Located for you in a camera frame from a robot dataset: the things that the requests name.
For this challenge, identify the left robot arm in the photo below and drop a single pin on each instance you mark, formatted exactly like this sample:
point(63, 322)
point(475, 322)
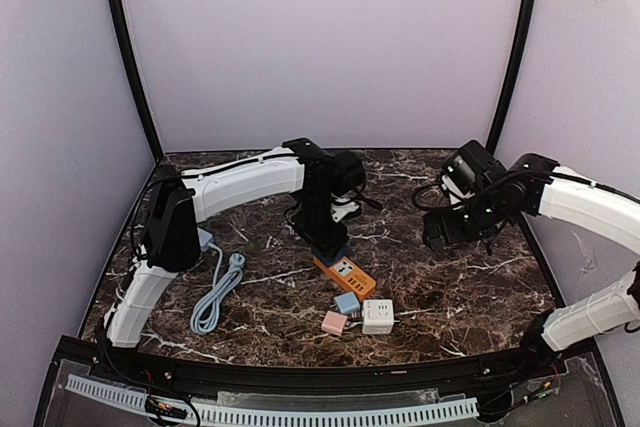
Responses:
point(321, 183)

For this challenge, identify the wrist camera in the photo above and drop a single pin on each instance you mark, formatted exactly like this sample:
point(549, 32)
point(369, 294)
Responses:
point(350, 176)
point(469, 170)

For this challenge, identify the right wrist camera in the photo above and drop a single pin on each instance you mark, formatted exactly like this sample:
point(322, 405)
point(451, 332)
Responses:
point(469, 170)

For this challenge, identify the black front table rail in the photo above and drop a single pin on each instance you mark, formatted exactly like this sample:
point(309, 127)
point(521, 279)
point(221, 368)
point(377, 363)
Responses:
point(477, 374)

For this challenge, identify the black frame post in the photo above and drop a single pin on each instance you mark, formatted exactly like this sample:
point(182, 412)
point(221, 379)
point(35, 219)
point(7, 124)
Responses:
point(521, 32)
point(133, 76)

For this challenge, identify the light blue charger plug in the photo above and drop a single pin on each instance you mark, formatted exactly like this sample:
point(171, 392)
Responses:
point(347, 303)

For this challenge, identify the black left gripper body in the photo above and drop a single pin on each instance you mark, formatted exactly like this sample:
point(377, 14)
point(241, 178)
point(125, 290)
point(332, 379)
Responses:
point(313, 222)

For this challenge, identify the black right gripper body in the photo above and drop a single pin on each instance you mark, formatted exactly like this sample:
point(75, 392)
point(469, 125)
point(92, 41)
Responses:
point(480, 224)

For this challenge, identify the dark blue cube socket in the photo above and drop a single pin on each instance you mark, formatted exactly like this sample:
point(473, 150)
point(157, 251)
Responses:
point(329, 258)

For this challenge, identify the black right frame post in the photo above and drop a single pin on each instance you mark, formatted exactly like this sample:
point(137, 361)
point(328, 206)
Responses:
point(521, 32)

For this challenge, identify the grey-blue power strip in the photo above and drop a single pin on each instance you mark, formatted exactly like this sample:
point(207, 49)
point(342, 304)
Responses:
point(206, 239)

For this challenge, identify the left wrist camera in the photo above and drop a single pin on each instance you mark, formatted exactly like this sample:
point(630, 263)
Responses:
point(350, 176)

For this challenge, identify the pink charger plug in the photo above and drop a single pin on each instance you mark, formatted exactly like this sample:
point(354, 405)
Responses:
point(334, 323)

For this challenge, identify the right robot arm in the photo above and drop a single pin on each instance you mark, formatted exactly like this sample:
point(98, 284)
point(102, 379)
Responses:
point(484, 196)

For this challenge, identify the orange power strip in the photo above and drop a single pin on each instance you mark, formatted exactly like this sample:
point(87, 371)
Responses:
point(348, 276)

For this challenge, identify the black left frame post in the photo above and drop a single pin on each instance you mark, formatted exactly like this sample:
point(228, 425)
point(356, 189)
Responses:
point(133, 76)

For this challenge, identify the white cube socket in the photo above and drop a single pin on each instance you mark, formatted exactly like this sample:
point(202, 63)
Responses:
point(377, 316)

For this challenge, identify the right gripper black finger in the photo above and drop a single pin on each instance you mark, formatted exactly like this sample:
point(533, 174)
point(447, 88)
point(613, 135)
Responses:
point(435, 242)
point(435, 224)

